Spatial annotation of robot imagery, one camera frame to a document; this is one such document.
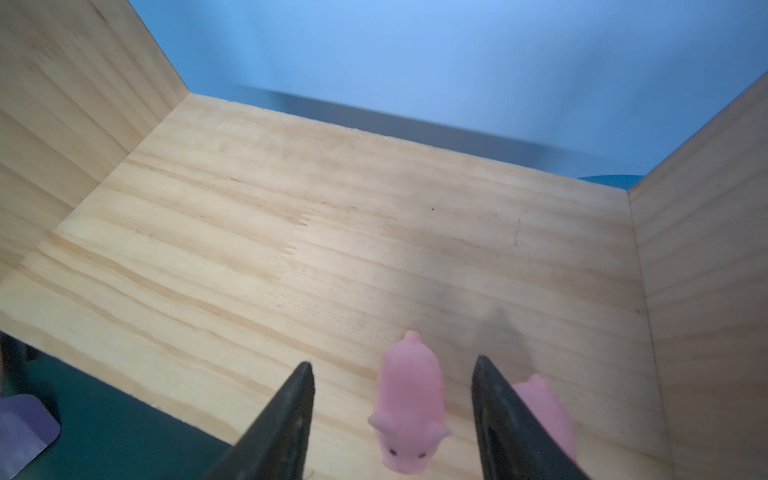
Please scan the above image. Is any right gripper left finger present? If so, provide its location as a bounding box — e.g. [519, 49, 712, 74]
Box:
[206, 361, 315, 480]

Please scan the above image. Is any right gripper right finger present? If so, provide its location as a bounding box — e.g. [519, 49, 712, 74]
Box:
[471, 355, 588, 480]

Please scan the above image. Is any pink toy pig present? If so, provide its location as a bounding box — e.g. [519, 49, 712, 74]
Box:
[512, 374, 577, 461]
[368, 330, 451, 475]

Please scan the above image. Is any wooden two-tier shelf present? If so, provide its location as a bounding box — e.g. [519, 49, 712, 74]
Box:
[1, 1, 767, 479]

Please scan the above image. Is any purple pink toy shovel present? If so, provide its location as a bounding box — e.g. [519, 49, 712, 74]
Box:
[1, 394, 61, 479]

